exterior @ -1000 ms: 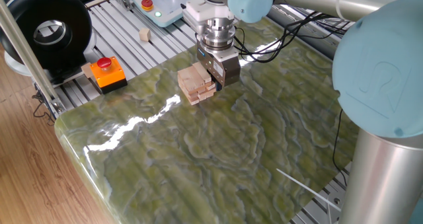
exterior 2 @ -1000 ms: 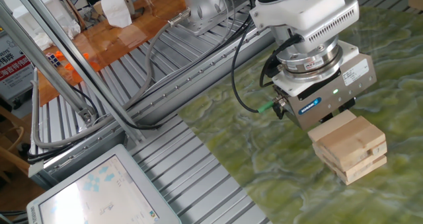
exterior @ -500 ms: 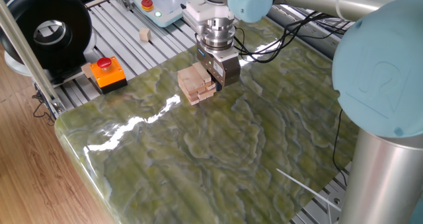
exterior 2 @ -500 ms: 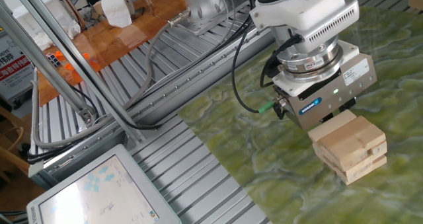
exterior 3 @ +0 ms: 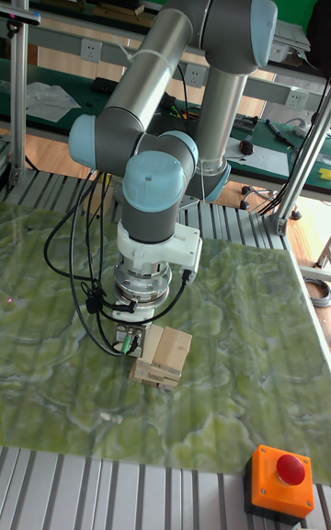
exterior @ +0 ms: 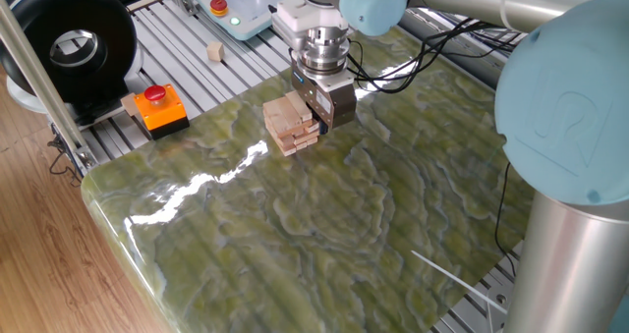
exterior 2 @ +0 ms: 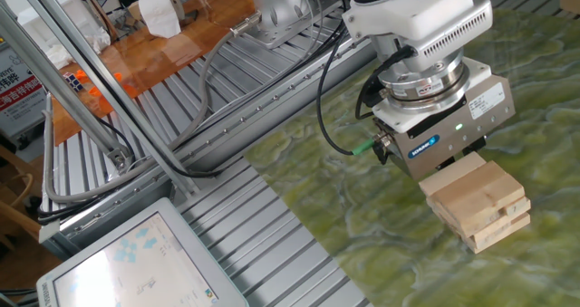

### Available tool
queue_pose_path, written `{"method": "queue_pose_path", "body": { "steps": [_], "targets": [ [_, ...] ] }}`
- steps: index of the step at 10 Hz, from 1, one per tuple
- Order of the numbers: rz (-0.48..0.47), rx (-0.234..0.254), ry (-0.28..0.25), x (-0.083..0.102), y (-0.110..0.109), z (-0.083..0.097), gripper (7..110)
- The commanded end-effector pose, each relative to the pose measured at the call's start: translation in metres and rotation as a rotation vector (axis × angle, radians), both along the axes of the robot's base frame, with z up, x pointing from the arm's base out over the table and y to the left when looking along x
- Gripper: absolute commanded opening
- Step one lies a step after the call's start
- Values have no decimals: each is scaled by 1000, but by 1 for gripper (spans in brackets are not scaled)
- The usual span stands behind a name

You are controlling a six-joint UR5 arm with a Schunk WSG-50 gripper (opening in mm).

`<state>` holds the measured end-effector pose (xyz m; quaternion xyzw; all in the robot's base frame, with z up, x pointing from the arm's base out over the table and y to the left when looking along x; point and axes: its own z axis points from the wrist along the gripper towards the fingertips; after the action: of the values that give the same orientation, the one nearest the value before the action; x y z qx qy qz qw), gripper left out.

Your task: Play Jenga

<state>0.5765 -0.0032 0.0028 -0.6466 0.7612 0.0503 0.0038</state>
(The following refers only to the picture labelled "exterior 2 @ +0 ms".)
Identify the silver Schunk gripper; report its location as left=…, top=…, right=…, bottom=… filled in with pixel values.
left=372, top=73, right=517, bottom=182

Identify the wooden jenga block marked seven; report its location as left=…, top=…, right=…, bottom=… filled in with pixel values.
left=502, top=196, right=532, bottom=218

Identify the silver force torque sensor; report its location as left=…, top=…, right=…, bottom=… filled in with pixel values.
left=378, top=48, right=470, bottom=113

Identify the green marble pattern mat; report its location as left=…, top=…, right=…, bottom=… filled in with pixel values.
left=243, top=1, right=580, bottom=307

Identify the white vented wrist housing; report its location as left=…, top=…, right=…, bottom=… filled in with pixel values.
left=342, top=0, right=494, bottom=62

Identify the grey flexible conduit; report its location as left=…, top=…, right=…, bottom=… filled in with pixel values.
left=42, top=9, right=265, bottom=205

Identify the brown wooden desk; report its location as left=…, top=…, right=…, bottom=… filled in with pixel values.
left=48, top=0, right=259, bottom=148

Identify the white toilet paper roll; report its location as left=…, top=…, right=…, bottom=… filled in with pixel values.
left=127, top=0, right=187, bottom=40

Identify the white teach pendant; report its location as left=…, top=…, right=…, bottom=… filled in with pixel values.
left=34, top=197, right=250, bottom=307

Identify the white plastic bag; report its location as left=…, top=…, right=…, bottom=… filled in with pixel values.
left=16, top=0, right=112, bottom=71

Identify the small rubik cube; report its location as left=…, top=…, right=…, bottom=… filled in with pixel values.
left=62, top=71, right=86, bottom=93

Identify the sign with red text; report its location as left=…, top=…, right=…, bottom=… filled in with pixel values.
left=0, top=39, right=49, bottom=140

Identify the wooden chair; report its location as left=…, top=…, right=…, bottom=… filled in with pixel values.
left=0, top=143, right=44, bottom=243

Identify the black cable with green plug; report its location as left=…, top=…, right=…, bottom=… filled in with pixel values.
left=315, top=7, right=393, bottom=158

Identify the silver post with flange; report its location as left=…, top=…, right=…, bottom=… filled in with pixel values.
left=243, top=0, right=321, bottom=51

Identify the aluminium table rail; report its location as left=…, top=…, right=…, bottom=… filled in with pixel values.
left=38, top=28, right=377, bottom=261

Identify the aluminium frame bar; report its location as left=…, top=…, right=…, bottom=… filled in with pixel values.
left=11, top=0, right=201, bottom=198
left=0, top=1, right=136, bottom=172

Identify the black cable bundle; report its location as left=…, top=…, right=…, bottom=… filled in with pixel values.
left=35, top=187, right=119, bottom=226

